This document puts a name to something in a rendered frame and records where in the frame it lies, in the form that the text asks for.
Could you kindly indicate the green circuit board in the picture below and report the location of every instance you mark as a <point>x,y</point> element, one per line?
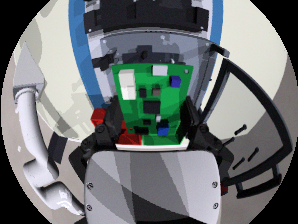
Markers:
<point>159,90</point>

